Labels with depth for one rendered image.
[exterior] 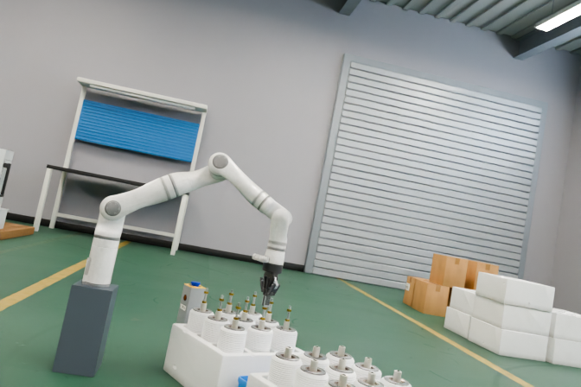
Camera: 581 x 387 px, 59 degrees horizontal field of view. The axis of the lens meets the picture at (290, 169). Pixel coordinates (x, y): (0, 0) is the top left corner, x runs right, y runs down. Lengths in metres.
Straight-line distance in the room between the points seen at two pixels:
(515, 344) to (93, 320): 3.06
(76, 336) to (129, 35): 5.70
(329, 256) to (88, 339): 5.31
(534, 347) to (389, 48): 4.77
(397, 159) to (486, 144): 1.38
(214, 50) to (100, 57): 1.49
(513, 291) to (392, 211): 3.43
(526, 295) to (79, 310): 3.14
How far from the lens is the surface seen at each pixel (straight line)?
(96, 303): 1.97
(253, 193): 1.92
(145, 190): 1.94
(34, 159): 7.24
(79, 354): 2.02
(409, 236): 7.36
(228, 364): 1.84
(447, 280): 5.46
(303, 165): 7.04
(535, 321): 4.26
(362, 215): 7.13
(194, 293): 2.22
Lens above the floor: 0.67
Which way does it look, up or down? 6 degrees up
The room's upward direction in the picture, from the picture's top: 11 degrees clockwise
